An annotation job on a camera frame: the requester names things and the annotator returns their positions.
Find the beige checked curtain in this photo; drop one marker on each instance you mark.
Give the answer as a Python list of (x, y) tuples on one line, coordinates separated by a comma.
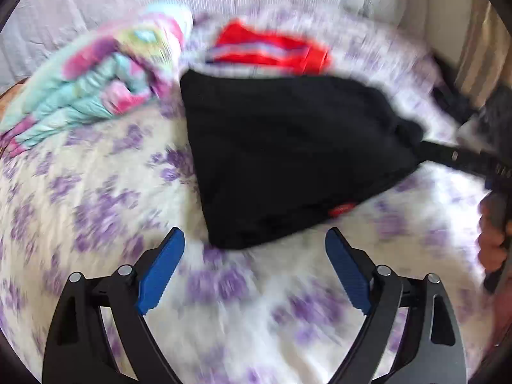
[(485, 60)]

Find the purple floral bed sheet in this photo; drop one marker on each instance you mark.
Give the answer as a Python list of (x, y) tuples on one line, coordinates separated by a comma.
[(94, 198)]

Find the red folded garment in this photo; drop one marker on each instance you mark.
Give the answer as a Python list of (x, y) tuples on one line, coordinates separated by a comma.
[(239, 44)]

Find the folded colourful floral quilt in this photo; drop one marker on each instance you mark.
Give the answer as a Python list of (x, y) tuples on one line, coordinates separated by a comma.
[(101, 75)]

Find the black pants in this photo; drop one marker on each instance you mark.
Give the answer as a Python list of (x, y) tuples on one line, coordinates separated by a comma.
[(276, 156)]

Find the person right hand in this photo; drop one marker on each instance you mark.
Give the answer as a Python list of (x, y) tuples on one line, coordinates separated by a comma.
[(491, 254)]

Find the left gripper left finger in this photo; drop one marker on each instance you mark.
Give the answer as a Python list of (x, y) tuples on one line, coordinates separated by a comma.
[(77, 348)]

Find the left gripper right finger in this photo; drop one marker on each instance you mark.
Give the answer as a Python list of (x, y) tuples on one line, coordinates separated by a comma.
[(430, 350)]

